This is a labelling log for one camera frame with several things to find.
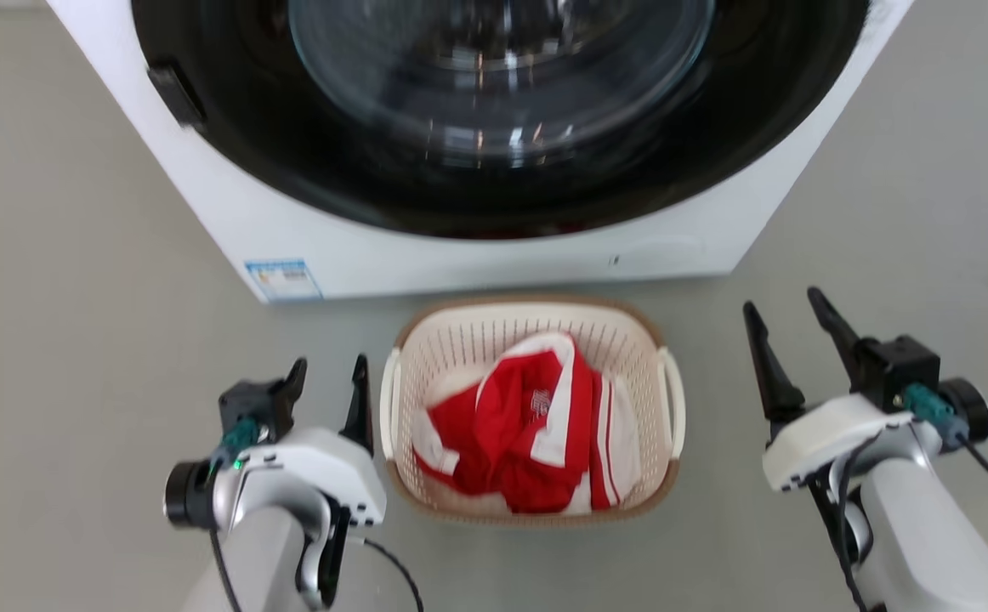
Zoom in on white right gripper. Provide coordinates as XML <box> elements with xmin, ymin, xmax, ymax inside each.
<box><xmin>742</xmin><ymin>286</ymin><xmax>917</xmax><ymax>494</ymax></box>

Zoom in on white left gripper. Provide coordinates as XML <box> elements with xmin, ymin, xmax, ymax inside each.
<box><xmin>213</xmin><ymin>354</ymin><xmax>389</xmax><ymax>529</ymax></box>

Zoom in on beige perforated laundry basket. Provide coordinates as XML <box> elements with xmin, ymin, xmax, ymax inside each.
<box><xmin>379</xmin><ymin>295</ymin><xmax>686</xmax><ymax>526</ymax></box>

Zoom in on blue energy label sticker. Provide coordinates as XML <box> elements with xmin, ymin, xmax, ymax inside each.
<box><xmin>244</xmin><ymin>258</ymin><xmax>323</xmax><ymax>303</ymax></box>

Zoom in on red and white garment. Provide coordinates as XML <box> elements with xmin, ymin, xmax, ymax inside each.
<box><xmin>413</xmin><ymin>331</ymin><xmax>641</xmax><ymax>515</ymax></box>

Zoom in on white front-load washing machine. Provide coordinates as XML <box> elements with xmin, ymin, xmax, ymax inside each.
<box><xmin>45</xmin><ymin>0</ymin><xmax>916</xmax><ymax>305</ymax></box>

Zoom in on dark round washer door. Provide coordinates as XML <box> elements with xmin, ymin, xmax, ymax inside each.
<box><xmin>130</xmin><ymin>0</ymin><xmax>872</xmax><ymax>241</ymax></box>

